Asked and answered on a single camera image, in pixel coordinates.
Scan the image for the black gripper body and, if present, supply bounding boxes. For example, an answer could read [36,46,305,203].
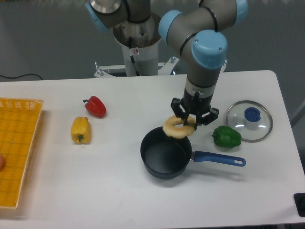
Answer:
[171,87,219,125]

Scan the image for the beige glazed donut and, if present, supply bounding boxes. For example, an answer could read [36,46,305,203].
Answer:
[163,115,196,139]

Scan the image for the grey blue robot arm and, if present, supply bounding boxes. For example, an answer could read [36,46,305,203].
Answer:
[85,0,248,126]

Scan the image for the green bell pepper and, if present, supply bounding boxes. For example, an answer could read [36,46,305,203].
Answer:
[212,125,242,148]

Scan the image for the glass lid blue knob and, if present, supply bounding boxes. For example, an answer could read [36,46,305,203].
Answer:
[225,100,274,143]

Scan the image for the red bell pepper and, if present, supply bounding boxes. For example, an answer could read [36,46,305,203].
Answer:
[83,96,107,118]

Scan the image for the yellow bell pepper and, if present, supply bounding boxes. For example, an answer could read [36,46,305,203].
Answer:
[71,116,92,144]

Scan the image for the black device table corner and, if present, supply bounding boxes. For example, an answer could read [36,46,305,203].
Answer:
[294,193,305,217]

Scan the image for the yellow woven basket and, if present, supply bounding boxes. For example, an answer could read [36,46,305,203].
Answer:
[0,98,44,209]

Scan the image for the black pot blue handle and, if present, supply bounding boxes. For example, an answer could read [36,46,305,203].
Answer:
[140,127,246,179]

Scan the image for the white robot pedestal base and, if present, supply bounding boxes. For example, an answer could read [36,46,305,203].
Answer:
[93,11,179,78]

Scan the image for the black cable on floor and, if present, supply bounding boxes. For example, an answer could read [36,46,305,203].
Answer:
[0,73,43,81]

